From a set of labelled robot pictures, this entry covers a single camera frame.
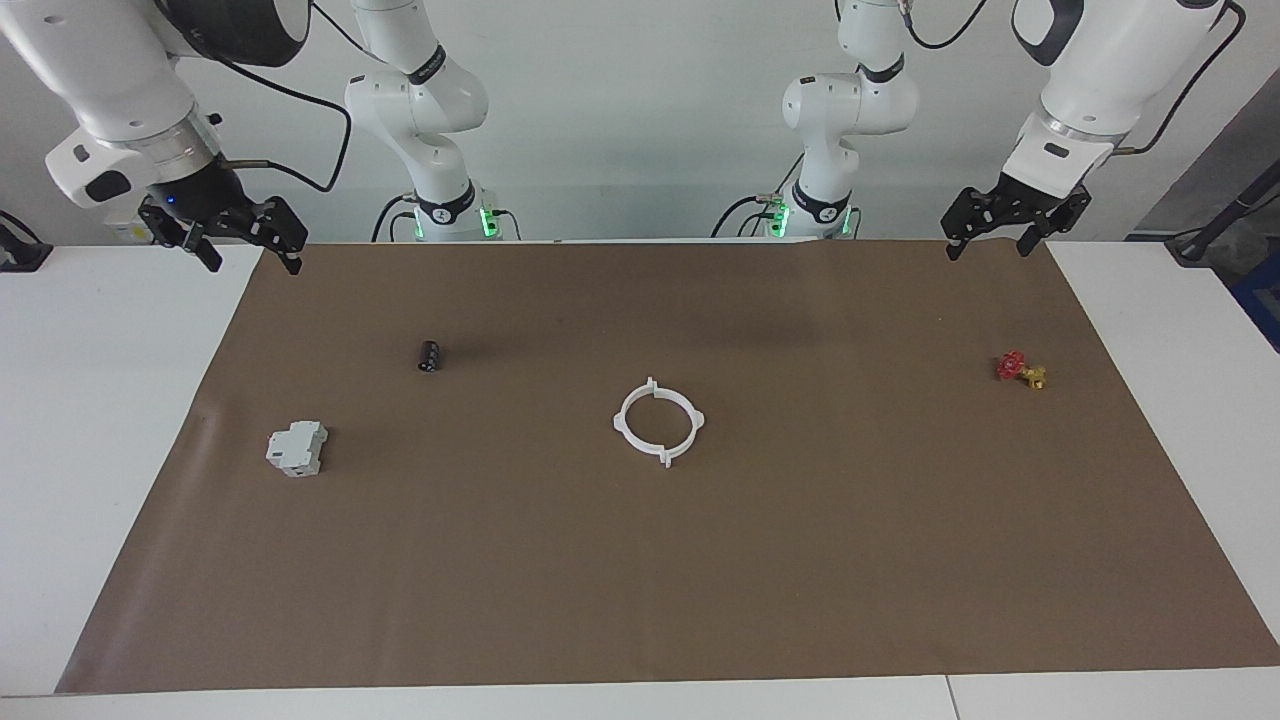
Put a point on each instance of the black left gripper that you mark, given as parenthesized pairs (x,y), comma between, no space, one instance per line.
(1025,205)

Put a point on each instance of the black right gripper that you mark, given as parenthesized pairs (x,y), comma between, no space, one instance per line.
(200,195)

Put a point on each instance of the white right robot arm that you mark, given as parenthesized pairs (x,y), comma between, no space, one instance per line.
(100,60)

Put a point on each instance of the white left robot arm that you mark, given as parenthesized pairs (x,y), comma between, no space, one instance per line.
(1120,60)

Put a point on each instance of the white power strip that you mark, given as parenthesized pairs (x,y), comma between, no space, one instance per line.
(125,232)

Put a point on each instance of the red and yellow valve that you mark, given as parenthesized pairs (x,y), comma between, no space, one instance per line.
(1012,366)

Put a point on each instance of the white circuit breaker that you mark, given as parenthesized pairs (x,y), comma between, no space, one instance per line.
(297,448)

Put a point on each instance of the black cylindrical capacitor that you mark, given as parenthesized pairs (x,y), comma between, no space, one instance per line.
(431,357)

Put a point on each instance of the black stand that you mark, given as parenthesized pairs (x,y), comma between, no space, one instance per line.
(1215,225)

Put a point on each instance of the blue crate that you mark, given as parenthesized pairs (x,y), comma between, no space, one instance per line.
(1262,310)

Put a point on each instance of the brown paper mat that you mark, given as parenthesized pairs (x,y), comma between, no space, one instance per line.
(640,560)

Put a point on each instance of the black clamp mount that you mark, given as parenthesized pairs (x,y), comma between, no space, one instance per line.
(22,255)

